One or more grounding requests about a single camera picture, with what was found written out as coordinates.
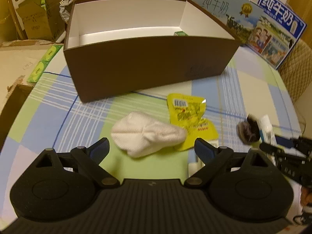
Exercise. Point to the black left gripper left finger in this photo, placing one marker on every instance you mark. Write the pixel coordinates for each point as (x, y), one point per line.
(88, 160)

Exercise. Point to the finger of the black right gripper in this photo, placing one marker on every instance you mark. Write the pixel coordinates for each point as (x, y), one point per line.
(274, 151)
(288, 142)

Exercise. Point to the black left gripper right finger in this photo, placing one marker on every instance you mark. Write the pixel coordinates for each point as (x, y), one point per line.
(202, 177)

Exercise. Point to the dark purple velvet scrunchie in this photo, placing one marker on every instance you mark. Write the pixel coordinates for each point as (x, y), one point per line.
(248, 130)

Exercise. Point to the yellow snack packet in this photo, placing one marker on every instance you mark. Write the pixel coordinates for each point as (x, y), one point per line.
(187, 112)

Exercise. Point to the white cloth sock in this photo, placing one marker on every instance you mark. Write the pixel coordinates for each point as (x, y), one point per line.
(139, 134)

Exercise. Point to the green white medicine box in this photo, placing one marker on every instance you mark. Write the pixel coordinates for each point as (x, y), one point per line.
(180, 33)

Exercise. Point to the white pill bottle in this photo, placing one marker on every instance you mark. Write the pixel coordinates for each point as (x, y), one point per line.
(266, 131)

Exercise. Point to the beige quilted chair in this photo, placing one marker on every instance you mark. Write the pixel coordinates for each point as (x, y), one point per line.
(295, 70)

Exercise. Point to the green tissue pack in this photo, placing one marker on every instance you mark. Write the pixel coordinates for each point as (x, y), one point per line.
(43, 63)

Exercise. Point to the brown cardboard storage box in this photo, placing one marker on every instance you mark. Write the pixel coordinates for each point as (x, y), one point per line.
(117, 46)

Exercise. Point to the dark blue milk carton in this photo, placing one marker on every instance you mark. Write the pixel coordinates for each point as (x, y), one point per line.
(277, 31)

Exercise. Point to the large flat cardboard box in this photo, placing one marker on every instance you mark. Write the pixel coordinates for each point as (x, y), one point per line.
(18, 59)

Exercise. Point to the light blue milk carton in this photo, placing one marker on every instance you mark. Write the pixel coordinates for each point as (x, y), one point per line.
(240, 16)

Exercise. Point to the yellow plastic bag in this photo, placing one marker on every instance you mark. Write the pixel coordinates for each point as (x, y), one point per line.
(7, 27)

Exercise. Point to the brown cardboard box with handle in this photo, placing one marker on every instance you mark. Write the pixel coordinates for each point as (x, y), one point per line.
(37, 19)

